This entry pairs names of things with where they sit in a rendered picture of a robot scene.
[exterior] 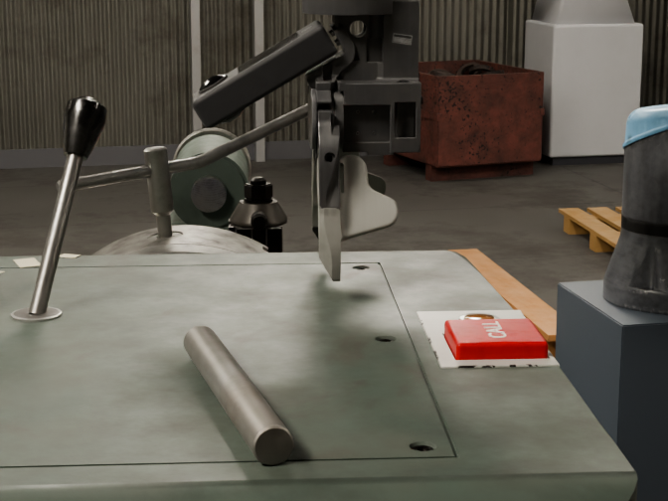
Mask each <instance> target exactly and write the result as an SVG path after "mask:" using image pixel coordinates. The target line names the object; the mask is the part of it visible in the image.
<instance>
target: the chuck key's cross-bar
mask: <svg viewBox="0 0 668 501"><path fill-rule="evenodd" d="M305 117H308V103H307V104H305V105H302V106H300V107H298V108H296V109H295V110H293V111H291V112H289V113H287V114H285V115H283V116H281V117H279V118H276V119H274V120H272V121H270V122H268V123H266V124H264V125H262V126H260V127H258V128H256V129H254V130H252V131H249V132H247V133H245V134H243V135H241V136H239V137H237V138H235V139H233V140H231V141H229V142H227V143H225V144H222V145H220V146H218V147H216V148H214V149H212V150H210V151H208V152H206V153H204V154H201V155H199V156H195V157H190V158H184V159H179V160H173V161H168V163H169V172H170V174H172V173H177V172H183V171H188V170H194V169H199V168H202V167H205V166H207V165H210V164H212V163H214V162H216V161H218V160H220V159H222V158H224V157H226V156H228V155H230V154H232V153H234V152H236V151H239V150H241V149H243V148H245V147H247V146H249V145H251V144H253V143H255V142H257V141H259V140H261V139H263V138H265V137H267V136H269V135H271V134H273V133H275V132H277V131H279V130H281V129H283V128H285V127H287V126H289V125H291V124H293V123H295V122H297V121H299V120H301V119H303V118H305ZM150 176H151V169H150V168H149V167H148V166H147V165H144V166H138V167H133V168H127V169H121V170H115V171H110V172H104V173H98V174H92V175H87V176H81V177H79V179H78V183H77V188H76V190H82V189H88V188H93V187H99V186H104V185H110V184H116V183H121V182H127V181H132V180H138V179H144V178H149V177H150Z"/></svg>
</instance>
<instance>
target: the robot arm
mask: <svg viewBox="0 0 668 501"><path fill-rule="evenodd" d="M302 13H305V14H314V15H332V24H330V27H331V30H330V31H329V33H330V35H331V36H332V37H333V36H336V38H337V39H335V40H334V42H335V44H336V45H337V46H340V45H341V47H342V50H341V51H339V52H338V53H337V49H336V47H335V46H334V44H333V42H332V40H331V39H330V37H329V35H328V34H327V32H326V30H325V28H324V27H323V26H322V24H321V23H320V22H319V21H317V20H316V21H314V22H312V23H310V24H309V25H307V26H305V27H304V28H302V29H300V30H299V31H297V32H295V33H294V34H292V35H290V36H289V37H287V38H285V39H284V40H282V41H280V42H279V43H277V44H275V45H274V46H272V47H270V48H269V49H267V50H265V51H264V52H262V53H260V54H259V55H257V56H255V57H254V58H252V59H250V60H249V61H247V62H245V63H244V64H242V65H240V66H239V67H237V68H235V69H234V70H232V71H230V72H229V73H227V74H224V75H215V76H212V77H210V78H208V79H207V80H205V81H204V82H203V84H202V85H201V87H200V89H199V90H198V91H197V92H195V94H194V96H193V108H194V110H195V112H196V113H197V115H198V116H199V118H200V120H201V121H202V123H203V124H204V126H206V127H208V128H213V127H215V126H216V125H218V124H220V123H229V122H232V121H234V120H236V119H237V118H238V117H240V116H241V114H242V113H243V112H244V110H245V108H246V107H248V106H250V105H251V104H253V103H255V102H256V101H258V100H260V99H262V98H263V97H265V96H267V95H268V94H270V93H272V92H273V91H275V90H277V89H278V88H280V87H282V86H283V85H285V84H287V83H289V82H291V81H292V80H294V79H296V78H297V77H299V76H301V75H302V74H304V73H305V78H306V80H307V82H308V140H309V145H310V148H311V177H312V231H313V232H314V234H315V235H316V237H317V238H318V240H319V259H320V260H321V262H322V264H323V265H324V267H325V269H326V270H327V272H328V274H329V275H330V277H331V279H332V280H333V281H340V278H341V242H343V241H346V240H349V239H353V238H356V237H359V236H362V235H366V234H369V233H372V232H376V231H379V230H383V229H386V228H389V227H391V226H392V225H393V224H394V223H395V222H396V221H397V219H398V216H399V208H398V204H397V202H396V201H395V200H394V199H392V198H390V197H388V196H386V195H384V193H385V191H386V183H385V181H384V179H383V178H381V177H380V176H377V175H375V174H372V173H370V172H368V170H367V165H366V163H365V162H364V160H363V159H362V158H360V153H359V152H367V155H394V152H396V153H413V152H420V113H421V109H420V105H421V104H422V96H421V82H420V81H419V71H418V44H419V0H302ZM355 21H362V22H363V25H364V28H363V31H362V32H361V33H360V34H358V35H353V34H351V32H350V27H351V25H352V23H353V22H355ZM622 148H623V149H624V162H623V185H622V207H621V230H620V235H619V238H618V241H617V243H616V246H615V249H614V251H613V254H612V257H611V259H610V262H609V264H608V267H607V270H606V272H605V275H604V278H603V293H602V296H603V298H604V299H605V300H606V301H608V302H610V303H612V304H614V305H617V306H620V307H623V308H627V309H631V310H636V311H642V312H648V313H657V314H668V104H662V105H653V106H646V107H641V108H637V109H635V110H634V111H632V112H631V113H630V114H629V116H628V118H627V121H626V131H625V142H624V143H623V144H622Z"/></svg>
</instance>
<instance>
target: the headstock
mask: <svg viewBox="0 0 668 501"><path fill-rule="evenodd" d="M32 257H34V258H35V259H36V260H37V261H38V262H39V263H41V260H42V255H38V256H0V270H1V271H5V272H4V273H0V501H637V481H638V478H637V473H636V471H635V470H634V469H633V467H632V466H631V464H630V463H629V462H628V460H627V459H626V457H625V456H624V455H623V453H622V452H621V450H620V449H619V448H618V446H617V445H616V444H615V442H614V441H613V439H612V438H611V437H610V435H609V434H608V432H607V431H606V430H605V429H604V428H603V426H602V425H601V424H600V423H599V421H598V420H597V419H596V417H595V416H594V414H593V413H592V412H591V410H590V409H589V407H588V406H587V405H586V403H585V402H584V400H583V399H582V397H581V396H580V395H579V393H578V392H577V390H576V389H575V388H574V386H573V385H572V383H571V382H570V381H569V379H568V378H567V376H566V375H565V374H564V372H563V371H562V369H561V368H560V367H559V366H551V367H498V368H445V369H442V368H440V366H439V364H438V362H437V359H436V357H435V355H434V353H433V351H432V348H431V346H430V344H429V342H428V339H427V337H426V335H425V333H424V330H423V328H422V326H421V324H420V322H419V319H418V316H417V312H418V311H472V310H513V308H512V307H511V306H510V305H509V304H508V303H507V302H506V301H505V300H504V298H503V297H502V296H501V295H500V294H499V293H498V292H497V291H496V289H495V288H494V287H493V286H492V285H491V284H490V283H489V282H488V281H487V279H486V278H485V277H484V276H483V275H482V274H481V273H480V272H479V270H478V269H477V268H476V267H475V266H474V265H473V264H472V263H471V262H470V261H469V260H468V259H467V258H466V257H465V256H464V255H462V254H460V253H458V252H456V251H451V250H393V251H341V278H340V281H333V280H332V279H331V277H330V275H329V274H328V272H327V270H326V269H325V267H324V265H323V264H322V262H321V260H320V259H319V252H251V253H180V254H109V255H81V256H79V257H77V258H66V257H59V262H58V266H57V270H56V274H55V278H54V282H53V286H52V290H51V294H50V299H49V303H48V307H53V308H58V309H60V310H61V311H62V316H61V317H59V318H57V319H53V320H49V321H43V322H22V321H16V320H14V319H12V318H11V313H12V312H14V311H16V310H19V309H23V308H29V307H30V305H31V301H32V297H33V293H34V289H35V285H36V280H37V276H38V272H39V268H40V267H39V266H33V267H22V268H20V267H19V266H18V265H17V264H16V263H15V262H14V261H13V259H21V258H32ZM200 325H201V326H207V327H210V328H211V329H212V330H213V331H214V332H215V333H216V335H217V336H218V337H219V338H220V340H221V341H222V342H223V344H224V345H225V346H226V348H227V349H228V350H229V352H230V353H231V354H232V356H233V357H234V358H235V360H236V361H237V362H238V364H239V365H240V366H241V368H242V369H243V370H244V372H245V373H246V374H247V376H248V377H249V378H250V380H251V381H252V383H253V384H254V385H255V387H256V388H257V389H258V391H259V392H260V393H261V395H262V396H263V397H264V399H265V400H266V401H267V402H268V404H269V405H270V406H271V408H272V409H273V410H274V412H275V413H276V414H277V416H278V417H279V418H280V420H281V421H282V422H283V424H284V425H285V426H286V428H287V429H288V430H289V432H290V433H291V435H292V437H293V441H294V446H293V450H292V453H291V455H290V456H289V457H288V459H286V460H285V461H284V462H282V463H281V464H278V465H274V466H268V465H264V464H262V463H260V462H259V461H258V460H257V459H256V458H255V456H254V455H253V453H252V452H251V450H250V448H249V447H248V445H247V444H246V442H245V441H244V439H243V437H242V436H241V434H240V433H239V431H238V430H237V428H236V427H235V425H234V424H233V422H232V421H231V419H230V418H229V416H228V415H227V413H226V411H225V410H224V408H223V407H222V405H221V404H220V402H219V401H218V399H217V398H216V396H215V395H214V393H213V392H212V390H211V389H210V387H209V386H208V384H207V382H206V381H205V379H204V378H203V376H202V375H201V373H200V372H199V370H198V369H197V367H196V366H195V364H194V363H193V361H192V360H191V358H190V356H189V355H188V353H187V352H186V350H185V348H184V338H185V336H186V334H187V332H188V331H189V330H190V329H192V328H193V327H196V326H200Z"/></svg>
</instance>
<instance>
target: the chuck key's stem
mask: <svg viewBox="0 0 668 501"><path fill-rule="evenodd" d="M144 158H145V165H147V166H148V167H149V168H150V169H151V176H150V177H149V178H147V183H148V192H149V200H150V208H151V213H153V214H154V215H155V216H156V223H157V232H158V237H157V238H159V239H166V238H171V237H174V236H173V233H172V225H171V216H170V214H171V213H172V211H173V210H174V206H173V197H172V188H171V180H170V172H169V163H168V154H167V148H166V147H165V146H153V147H148V148H145V150H144Z"/></svg>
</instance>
